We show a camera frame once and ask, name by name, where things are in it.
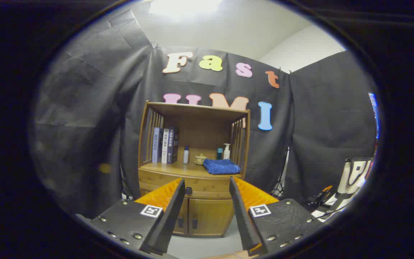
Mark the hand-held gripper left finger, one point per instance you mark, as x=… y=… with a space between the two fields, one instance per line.
x=171 y=216

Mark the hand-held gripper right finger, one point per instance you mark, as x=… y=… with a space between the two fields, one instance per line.
x=242 y=216

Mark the wooden drawer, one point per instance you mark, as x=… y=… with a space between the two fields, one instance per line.
x=207 y=185

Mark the wooden cabinet door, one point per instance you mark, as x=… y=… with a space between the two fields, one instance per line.
x=210 y=216
x=182 y=214

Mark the wooden countertop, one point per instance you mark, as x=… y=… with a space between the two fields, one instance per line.
x=178 y=168

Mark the wooden cabinet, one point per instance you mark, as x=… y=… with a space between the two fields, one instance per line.
x=199 y=133

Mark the black light stand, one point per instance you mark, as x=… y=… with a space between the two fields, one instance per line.
x=281 y=180

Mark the blue folded towel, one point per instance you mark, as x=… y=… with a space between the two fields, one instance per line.
x=221 y=166

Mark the white bottle with blue cap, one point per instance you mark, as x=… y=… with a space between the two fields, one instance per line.
x=185 y=156

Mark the cream lidded teacup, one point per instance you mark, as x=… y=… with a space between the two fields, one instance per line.
x=200 y=159

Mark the white pump bottle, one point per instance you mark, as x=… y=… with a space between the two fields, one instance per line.
x=226 y=154

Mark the teal bottle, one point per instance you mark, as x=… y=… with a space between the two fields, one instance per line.
x=219 y=154

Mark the white book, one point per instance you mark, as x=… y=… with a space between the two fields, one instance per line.
x=165 y=145

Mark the light blue book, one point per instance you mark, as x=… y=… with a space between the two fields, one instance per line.
x=156 y=145

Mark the dark blue book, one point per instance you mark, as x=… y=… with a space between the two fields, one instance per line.
x=173 y=144

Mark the black device with orange tip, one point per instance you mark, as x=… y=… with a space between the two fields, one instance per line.
x=320 y=197

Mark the black and white checkered mat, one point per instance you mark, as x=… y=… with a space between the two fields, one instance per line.
x=336 y=205

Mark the white patterned tote bag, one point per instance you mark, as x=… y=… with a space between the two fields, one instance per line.
x=350 y=176

